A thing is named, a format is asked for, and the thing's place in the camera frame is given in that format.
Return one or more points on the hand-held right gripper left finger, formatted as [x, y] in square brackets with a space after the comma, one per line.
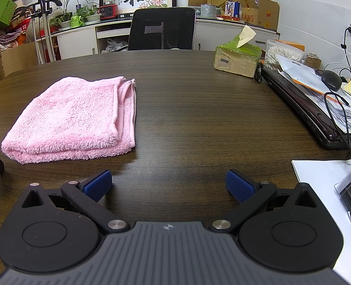
[96, 184]

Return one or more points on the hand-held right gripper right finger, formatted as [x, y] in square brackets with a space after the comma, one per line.
[237, 187]

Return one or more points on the pink towel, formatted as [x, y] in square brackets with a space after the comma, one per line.
[71, 115]

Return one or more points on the white paper sheet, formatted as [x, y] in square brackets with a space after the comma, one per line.
[318, 178]

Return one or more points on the dark laptop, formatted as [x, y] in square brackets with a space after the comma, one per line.
[300, 109]

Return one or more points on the large brown cardboard box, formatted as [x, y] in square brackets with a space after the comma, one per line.
[19, 59]

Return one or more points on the stack of papers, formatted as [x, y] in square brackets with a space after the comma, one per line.
[332, 115]

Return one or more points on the green tissue box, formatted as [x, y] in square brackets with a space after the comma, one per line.
[235, 58]

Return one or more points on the white envelope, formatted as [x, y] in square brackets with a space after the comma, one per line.
[300, 72]

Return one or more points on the pile of clothes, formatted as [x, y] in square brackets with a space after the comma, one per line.
[12, 37]

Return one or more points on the clear cotton swab container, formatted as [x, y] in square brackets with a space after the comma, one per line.
[278, 55]

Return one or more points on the clear plastic bag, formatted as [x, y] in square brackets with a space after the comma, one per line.
[116, 46]

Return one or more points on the white low cabinet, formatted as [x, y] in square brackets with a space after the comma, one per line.
[74, 44]

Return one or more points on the black computer mouse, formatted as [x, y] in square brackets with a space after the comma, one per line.
[331, 80]

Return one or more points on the small brown cardboard box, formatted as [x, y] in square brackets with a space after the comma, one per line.
[313, 61]

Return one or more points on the orange box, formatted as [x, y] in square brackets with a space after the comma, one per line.
[294, 46]

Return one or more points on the green cardboard box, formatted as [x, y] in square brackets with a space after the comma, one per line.
[4, 12]

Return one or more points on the tall potted palm plant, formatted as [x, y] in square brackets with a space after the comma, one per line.
[65, 25]

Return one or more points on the green plastic bag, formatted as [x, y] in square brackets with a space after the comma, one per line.
[77, 21]

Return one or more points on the small potted green plant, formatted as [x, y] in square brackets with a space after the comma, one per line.
[92, 18]

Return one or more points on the open cardboard box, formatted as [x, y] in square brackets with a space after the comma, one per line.
[266, 16]

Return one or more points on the red blender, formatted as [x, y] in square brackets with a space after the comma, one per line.
[107, 9]

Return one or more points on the small blue printed box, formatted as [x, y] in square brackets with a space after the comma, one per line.
[230, 9]

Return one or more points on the black mesh office chair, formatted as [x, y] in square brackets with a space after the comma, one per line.
[163, 17]

